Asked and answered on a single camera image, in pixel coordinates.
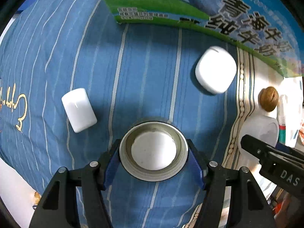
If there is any white plastic cup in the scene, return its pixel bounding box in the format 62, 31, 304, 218
237, 115, 279, 163

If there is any white rounded earbuds case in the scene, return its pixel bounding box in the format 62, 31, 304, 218
195, 46, 237, 95

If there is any printed cardboard box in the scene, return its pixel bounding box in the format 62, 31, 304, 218
105, 0, 303, 77

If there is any white tube green red label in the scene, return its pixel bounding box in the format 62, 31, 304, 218
277, 77, 303, 148

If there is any small white rectangular case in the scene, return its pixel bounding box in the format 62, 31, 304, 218
61, 88, 97, 133

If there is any silver tin with white lid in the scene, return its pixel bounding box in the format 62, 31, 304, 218
119, 121, 189, 182

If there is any brown walnut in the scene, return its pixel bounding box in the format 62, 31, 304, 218
259, 86, 279, 112

